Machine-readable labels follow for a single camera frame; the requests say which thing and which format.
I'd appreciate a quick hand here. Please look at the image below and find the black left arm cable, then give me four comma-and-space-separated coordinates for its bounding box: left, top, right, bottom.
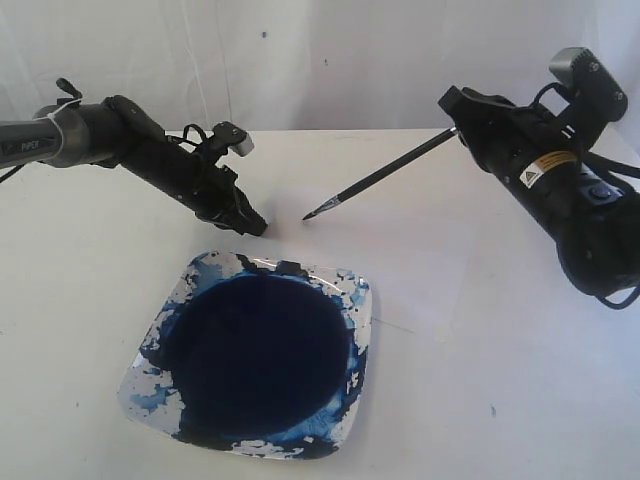
164, 122, 211, 156

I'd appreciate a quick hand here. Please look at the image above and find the square plate with blue paint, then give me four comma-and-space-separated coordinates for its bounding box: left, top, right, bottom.
117, 252, 373, 459

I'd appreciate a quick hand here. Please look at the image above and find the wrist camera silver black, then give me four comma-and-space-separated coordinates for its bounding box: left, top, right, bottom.
212, 121, 255, 157
549, 47, 628, 151

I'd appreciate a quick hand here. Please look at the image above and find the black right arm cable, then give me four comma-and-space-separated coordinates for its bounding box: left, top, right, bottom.
529, 82, 640, 311

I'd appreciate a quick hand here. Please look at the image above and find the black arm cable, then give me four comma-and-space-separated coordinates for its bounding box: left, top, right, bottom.
529, 82, 640, 311
164, 122, 211, 156

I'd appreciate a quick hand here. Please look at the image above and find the white paper sheet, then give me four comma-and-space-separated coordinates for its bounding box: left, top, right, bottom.
236, 189, 475, 342

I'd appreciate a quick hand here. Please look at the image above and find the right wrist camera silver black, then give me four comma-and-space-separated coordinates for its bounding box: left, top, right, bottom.
549, 47, 628, 151

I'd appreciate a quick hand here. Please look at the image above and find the white backdrop curtain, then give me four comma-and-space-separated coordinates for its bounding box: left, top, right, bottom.
1, 1, 639, 130

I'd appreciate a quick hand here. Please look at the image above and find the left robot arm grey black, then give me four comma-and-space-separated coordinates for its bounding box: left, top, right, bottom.
1, 78, 267, 237

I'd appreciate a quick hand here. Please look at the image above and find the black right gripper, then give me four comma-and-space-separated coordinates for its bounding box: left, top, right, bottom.
438, 86, 575, 175

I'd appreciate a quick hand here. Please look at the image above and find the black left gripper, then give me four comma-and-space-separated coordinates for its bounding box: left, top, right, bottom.
172, 162, 265, 237

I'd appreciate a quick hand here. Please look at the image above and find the black paintbrush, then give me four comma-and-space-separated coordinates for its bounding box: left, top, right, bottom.
303, 127, 457, 221

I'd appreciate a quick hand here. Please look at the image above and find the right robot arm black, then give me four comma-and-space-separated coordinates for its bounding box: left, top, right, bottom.
438, 86, 639, 300

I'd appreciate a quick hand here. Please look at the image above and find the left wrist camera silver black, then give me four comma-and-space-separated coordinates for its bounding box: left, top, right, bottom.
212, 121, 255, 157

